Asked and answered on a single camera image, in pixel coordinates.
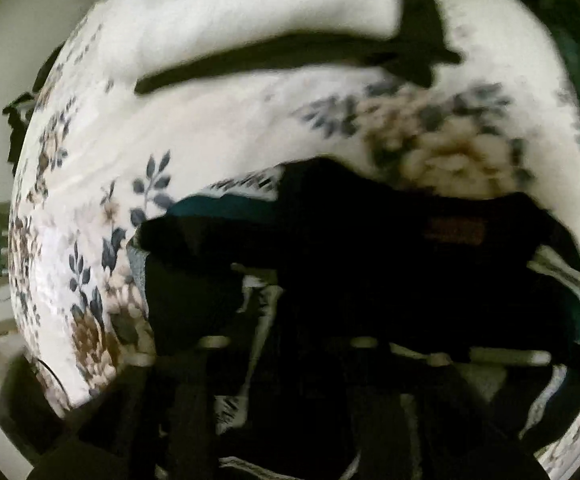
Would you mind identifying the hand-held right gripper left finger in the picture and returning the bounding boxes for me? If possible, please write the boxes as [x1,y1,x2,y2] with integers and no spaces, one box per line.
[70,334,232,480]

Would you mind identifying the teal cloth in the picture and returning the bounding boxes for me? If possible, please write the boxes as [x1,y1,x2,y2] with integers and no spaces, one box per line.
[165,194,281,224]

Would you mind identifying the black garment with patterned band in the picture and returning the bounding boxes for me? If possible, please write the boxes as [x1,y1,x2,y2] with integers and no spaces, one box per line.
[130,156,580,480]

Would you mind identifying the floral bed blanket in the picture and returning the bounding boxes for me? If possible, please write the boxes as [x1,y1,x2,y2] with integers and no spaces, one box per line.
[7,0,580,471]

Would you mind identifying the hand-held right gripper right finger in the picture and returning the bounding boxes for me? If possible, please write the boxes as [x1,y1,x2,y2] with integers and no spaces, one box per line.
[349,336,552,480]

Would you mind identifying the grey cloth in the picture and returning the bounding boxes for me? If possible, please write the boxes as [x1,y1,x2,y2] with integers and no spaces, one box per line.
[126,242,149,311]

